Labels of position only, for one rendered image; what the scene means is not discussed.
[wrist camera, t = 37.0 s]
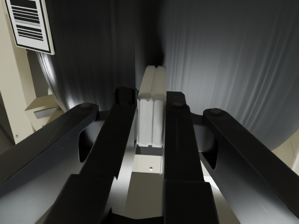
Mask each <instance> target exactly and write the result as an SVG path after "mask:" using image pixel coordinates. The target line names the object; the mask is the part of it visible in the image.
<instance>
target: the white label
mask: <svg viewBox="0 0 299 224"><path fill-rule="evenodd" d="M4 2H5V6H6V9H7V13H8V17H9V21H10V25H11V28H12V32H13V36H14V39H15V43H16V46H17V47H21V48H26V49H30V50H34V51H38V52H43V53H47V54H51V55H54V54H55V52H54V48H53V41H52V36H51V31H50V26H49V21H48V14H47V9H46V5H45V0H4Z"/></svg>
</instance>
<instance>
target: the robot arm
mask: <svg viewBox="0 0 299 224"><path fill-rule="evenodd" d="M137 144H138V145H139V146H143V147H148V145H152V147H160V148H161V147H162V146H163V154H162V205H161V216H158V217H151V218H144V219H132V218H128V217H125V216H123V214H124V209H125V203H126V198H127V193H128V189H129V183H130V178H131V173H132V168H133V162H134V157H135V152H136V147H137ZM201 162H202V163H203V165H204V167H205V168H206V170H207V171H208V173H209V175H210V176H211V178H212V179H213V181H214V182H215V184H216V185H217V187H218V189H219V190H220V192H221V193H222V195H223V197H224V198H225V200H226V201H227V203H228V204H229V206H230V208H231V209H232V211H233V213H234V214H235V215H236V217H237V219H238V220H239V222H240V224H299V176H298V175H297V174H296V173H295V172H294V171H293V170H292V169H291V168H289V167H288V166H287V165H286V164H285V163H284V162H283V161H281V160H280V159H279V158H278V157H277V156H276V155H275V154H274V153H273V152H272V151H270V150H269V149H268V148H267V147H266V146H265V145H264V144H263V143H261V142H260V141H259V140H258V139H257V138H256V137H255V136H253V135H252V134H251V133H250V132H249V131H248V130H247V129H245V128H244V127H243V126H242V125H241V124H240V123H239V122H238V121H237V120H236V119H235V118H233V117H232V116H231V115H230V114H229V113H227V112H226V111H223V110H221V109H219V108H210V109H206V110H204V111H203V115H197V114H194V113H191V112H190V107H189V106H188V105H187V104H186V99H185V94H183V93H182V92H172V91H166V68H165V66H158V67H155V66H154V65H148V66H147V67H146V69H145V73H144V76H143V80H142V83H141V87H140V90H137V89H136V88H134V87H129V86H121V87H116V88H114V89H113V105H112V107H111V109H110V110H106V111H99V106H98V105H97V104H93V103H82V104H78V105H76V106H74V107H73V108H71V109H70V110H68V111H67V112H65V113H64V114H62V115H60V116H59V117H57V118H56V119H54V120H53V121H51V122H50V123H48V124H47V125H45V126H43V127H42V128H40V129H39V130H37V131H36V132H34V133H33V134H31V135H30V136H28V137H26V138H25V139H23V140H22V141H20V142H19V143H17V144H16V145H14V146H13V147H11V148H10V149H8V150H7V151H5V152H3V153H2V154H0V224H35V223H36V222H37V221H38V220H39V219H40V218H41V217H42V216H43V215H44V214H45V213H46V211H47V210H48V209H49V208H50V207H51V206H52V205H53V206H52V208H51V210H50V212H49V213H48V215H47V217H46V219H45V221H44V223H43V224H220V222H219V218H218V213H217V209H216V205H215V201H214V196H213V192H212V188H211V184H210V182H205V180H204V175H203V171H202V165H201Z"/></svg>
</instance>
